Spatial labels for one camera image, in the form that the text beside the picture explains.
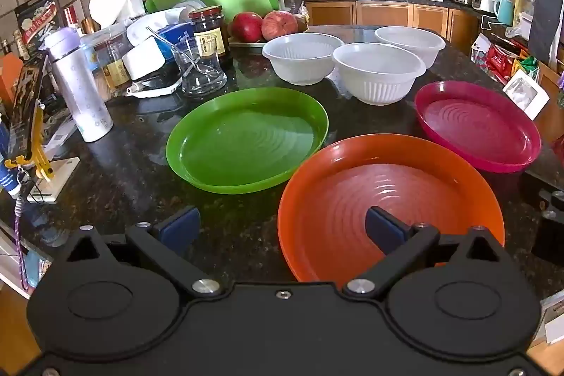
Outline grey lidded container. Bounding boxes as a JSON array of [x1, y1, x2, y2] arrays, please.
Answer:
[[172, 0, 208, 13]]

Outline yellow phone stand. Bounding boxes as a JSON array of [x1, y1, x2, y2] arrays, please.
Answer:
[[4, 103, 54, 183]]

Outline black smartphone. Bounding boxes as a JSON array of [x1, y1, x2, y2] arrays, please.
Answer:
[[9, 54, 48, 164]]

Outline orange plastic plate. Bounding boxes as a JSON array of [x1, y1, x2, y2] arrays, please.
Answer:
[[277, 134, 505, 283]]

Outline green plastic plate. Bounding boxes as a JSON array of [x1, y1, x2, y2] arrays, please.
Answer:
[[166, 88, 329, 194]]

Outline white stand base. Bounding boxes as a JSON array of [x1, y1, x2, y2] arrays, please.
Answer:
[[26, 157, 81, 204]]

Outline wooden lower cabinets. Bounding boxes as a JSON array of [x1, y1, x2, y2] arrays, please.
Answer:
[[304, 1, 479, 51]]

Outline dark apron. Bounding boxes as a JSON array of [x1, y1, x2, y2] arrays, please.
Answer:
[[528, 0, 564, 65]]

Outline white drainer tray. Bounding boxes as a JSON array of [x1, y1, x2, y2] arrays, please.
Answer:
[[125, 75, 184, 99]]

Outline white ribbed plastic bowl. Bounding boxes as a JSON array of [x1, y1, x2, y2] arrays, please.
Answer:
[[374, 26, 447, 69], [332, 42, 427, 106], [262, 33, 345, 85]]

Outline blue tissue pack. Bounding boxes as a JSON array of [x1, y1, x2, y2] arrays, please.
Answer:
[[156, 24, 197, 60]]

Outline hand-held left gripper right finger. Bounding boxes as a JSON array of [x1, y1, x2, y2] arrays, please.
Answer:
[[344, 206, 505, 300]]

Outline clear glass cup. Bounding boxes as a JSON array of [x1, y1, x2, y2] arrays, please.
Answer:
[[172, 35, 228, 97]]

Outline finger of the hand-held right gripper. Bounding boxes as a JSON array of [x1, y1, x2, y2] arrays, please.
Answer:
[[532, 187, 564, 266]]

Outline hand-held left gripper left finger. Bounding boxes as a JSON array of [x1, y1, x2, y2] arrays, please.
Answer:
[[66, 206, 221, 298]]

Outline metal spoon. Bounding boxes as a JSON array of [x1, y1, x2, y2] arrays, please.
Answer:
[[146, 27, 221, 75]]

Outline black snack bag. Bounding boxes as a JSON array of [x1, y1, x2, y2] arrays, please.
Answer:
[[13, 0, 61, 51]]

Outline beige fruit tray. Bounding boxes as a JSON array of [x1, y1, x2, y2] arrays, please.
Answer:
[[228, 28, 309, 49]]

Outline white picture frame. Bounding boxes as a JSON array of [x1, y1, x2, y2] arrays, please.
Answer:
[[502, 70, 551, 121]]

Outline dark sauce jar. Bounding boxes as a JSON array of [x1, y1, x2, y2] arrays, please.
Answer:
[[189, 5, 232, 66]]

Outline clear plastic container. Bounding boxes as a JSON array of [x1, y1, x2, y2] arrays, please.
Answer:
[[81, 24, 134, 95]]

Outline teal mug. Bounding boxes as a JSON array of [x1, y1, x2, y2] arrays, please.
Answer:
[[493, 0, 515, 26]]

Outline white thermos with purple lid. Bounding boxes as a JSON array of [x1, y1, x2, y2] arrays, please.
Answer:
[[44, 27, 115, 143]]

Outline pink plastic plate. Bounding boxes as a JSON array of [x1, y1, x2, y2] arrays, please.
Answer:
[[414, 81, 542, 173]]

